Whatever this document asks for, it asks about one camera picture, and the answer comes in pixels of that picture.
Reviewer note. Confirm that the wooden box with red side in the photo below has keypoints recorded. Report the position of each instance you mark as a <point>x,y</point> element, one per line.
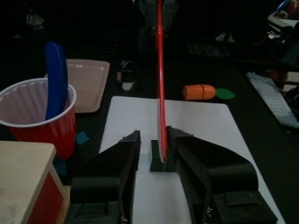
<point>23,180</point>

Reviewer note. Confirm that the red plastic cup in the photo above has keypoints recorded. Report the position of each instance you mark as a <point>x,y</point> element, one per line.
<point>47,137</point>

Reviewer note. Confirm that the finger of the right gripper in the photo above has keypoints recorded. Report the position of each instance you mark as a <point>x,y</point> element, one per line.
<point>147,13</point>
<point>169,11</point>

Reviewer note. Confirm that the pink plastic tray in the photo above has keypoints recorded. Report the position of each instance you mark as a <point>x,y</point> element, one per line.
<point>87,84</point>

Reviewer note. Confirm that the white computer keyboard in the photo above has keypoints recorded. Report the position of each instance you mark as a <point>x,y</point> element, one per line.
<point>274,99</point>

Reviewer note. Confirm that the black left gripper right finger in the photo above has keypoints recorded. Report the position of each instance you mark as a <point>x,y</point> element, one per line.
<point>217,175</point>

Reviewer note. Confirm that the black ribbed panel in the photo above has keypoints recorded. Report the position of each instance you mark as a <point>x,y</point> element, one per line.
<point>204,50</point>

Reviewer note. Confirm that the red toy knife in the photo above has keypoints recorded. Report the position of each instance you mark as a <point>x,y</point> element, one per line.
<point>160,73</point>

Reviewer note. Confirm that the blue tape piece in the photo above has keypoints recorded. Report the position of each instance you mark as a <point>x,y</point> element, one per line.
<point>81,138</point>
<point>60,166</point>

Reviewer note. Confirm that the small black white toy piece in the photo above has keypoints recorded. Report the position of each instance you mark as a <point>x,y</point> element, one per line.
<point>127,75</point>

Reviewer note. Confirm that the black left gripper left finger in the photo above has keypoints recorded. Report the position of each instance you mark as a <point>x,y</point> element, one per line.
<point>104,178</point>

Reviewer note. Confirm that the orange toy carrot green leaf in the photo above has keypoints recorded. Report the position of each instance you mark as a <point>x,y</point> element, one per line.
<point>197,92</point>

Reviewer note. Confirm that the dark toy sushi roll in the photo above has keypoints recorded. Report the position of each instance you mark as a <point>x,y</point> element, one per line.
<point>156,163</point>

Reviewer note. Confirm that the blue plastic utensil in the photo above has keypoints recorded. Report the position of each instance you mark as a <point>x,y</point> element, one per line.
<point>56,78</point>

